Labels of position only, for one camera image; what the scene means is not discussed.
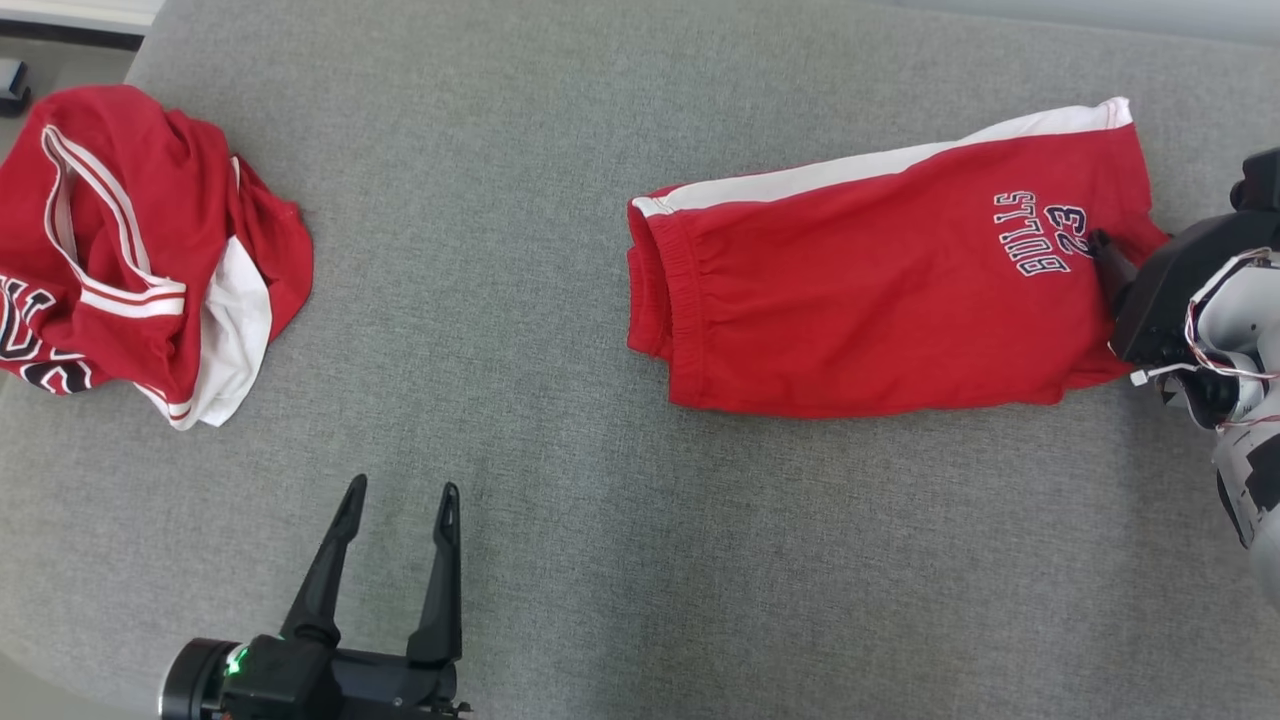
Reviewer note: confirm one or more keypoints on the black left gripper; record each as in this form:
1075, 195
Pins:
320, 685

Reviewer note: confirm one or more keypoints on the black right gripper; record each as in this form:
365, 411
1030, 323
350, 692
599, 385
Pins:
1170, 290

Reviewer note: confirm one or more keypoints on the red Bulls shorts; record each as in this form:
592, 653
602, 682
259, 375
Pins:
850, 290

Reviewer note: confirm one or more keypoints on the red white Bulls jersey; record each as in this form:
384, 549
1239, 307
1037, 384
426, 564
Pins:
120, 250

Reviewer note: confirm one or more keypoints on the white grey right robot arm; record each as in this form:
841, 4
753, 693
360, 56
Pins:
1245, 310

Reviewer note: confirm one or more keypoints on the small dark floor object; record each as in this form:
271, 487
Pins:
12, 85

